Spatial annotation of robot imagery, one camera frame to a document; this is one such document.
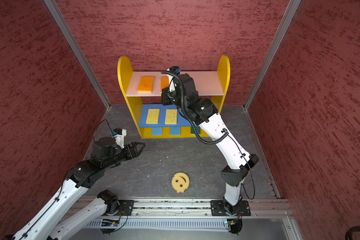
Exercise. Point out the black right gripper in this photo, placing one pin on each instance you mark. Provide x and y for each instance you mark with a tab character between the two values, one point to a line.
168	100

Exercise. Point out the aluminium rail frame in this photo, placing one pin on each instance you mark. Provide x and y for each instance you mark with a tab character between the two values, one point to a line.
194	215

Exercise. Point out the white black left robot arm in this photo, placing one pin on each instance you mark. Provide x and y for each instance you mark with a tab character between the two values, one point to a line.
47	224

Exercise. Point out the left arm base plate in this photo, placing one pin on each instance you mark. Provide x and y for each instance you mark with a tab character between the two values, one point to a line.
119	208

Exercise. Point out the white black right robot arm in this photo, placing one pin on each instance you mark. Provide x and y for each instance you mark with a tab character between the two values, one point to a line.
210	129

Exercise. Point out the dark green scrub sponge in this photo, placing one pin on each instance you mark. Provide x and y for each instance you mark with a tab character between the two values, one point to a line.
198	130

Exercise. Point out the blue sponge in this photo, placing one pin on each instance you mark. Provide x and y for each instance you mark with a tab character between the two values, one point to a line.
175	131
158	131

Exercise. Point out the orange sponge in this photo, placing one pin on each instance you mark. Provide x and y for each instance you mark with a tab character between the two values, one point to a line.
164	83
146	85

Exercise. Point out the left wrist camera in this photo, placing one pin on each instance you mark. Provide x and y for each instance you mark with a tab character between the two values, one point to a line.
119	136

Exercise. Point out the yellow shelf pink blue boards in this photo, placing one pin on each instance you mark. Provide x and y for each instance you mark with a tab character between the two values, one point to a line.
166	107

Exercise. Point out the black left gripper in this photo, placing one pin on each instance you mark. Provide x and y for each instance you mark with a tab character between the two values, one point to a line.
130	154

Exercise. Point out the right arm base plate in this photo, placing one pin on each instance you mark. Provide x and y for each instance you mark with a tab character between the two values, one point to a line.
223	208

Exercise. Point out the yellow smiley face sponge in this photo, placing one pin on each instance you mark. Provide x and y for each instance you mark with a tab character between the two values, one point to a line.
180	182

